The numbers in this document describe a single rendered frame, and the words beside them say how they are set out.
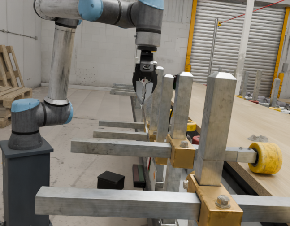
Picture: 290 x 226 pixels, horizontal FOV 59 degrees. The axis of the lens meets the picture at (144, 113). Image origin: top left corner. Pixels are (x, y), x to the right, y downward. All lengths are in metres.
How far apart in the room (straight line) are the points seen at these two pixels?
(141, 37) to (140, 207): 0.64
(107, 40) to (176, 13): 2.42
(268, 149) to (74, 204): 0.49
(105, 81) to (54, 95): 7.22
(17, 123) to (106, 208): 1.25
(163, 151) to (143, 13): 0.49
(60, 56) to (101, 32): 7.29
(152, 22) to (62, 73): 0.79
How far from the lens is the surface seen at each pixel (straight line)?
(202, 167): 0.44
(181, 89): 0.65
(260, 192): 0.70
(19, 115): 1.59
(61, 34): 1.52
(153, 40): 0.92
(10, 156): 1.58
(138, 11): 0.95
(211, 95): 0.41
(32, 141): 1.63
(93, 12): 0.93
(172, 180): 0.72
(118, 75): 8.78
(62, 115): 1.66
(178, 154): 0.62
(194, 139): 0.93
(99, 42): 8.79
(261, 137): 1.07
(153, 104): 1.16
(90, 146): 0.64
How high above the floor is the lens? 1.17
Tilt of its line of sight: 12 degrees down
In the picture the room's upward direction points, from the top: 5 degrees clockwise
